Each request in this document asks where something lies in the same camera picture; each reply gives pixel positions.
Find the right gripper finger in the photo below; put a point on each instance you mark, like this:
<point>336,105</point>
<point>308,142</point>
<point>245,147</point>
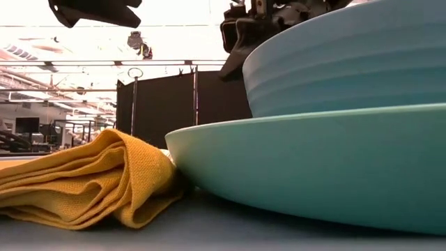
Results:
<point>247,42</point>

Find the blue ribbed bowl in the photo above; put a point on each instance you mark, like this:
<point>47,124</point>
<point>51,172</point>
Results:
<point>348,62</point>

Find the teal green shallow plate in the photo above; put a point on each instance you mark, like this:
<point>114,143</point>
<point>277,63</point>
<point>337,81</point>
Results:
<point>313,167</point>

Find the yellow cloth napkin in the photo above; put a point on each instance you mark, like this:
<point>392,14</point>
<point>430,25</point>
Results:
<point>83,181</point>

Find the long overhead light bar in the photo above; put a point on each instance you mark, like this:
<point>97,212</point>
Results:
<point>104,63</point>

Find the black partition screen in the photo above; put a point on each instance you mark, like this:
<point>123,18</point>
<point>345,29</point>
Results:
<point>167,104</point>

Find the dark computer monitor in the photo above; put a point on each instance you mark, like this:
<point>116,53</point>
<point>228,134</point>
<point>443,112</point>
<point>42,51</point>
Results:
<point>27,125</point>

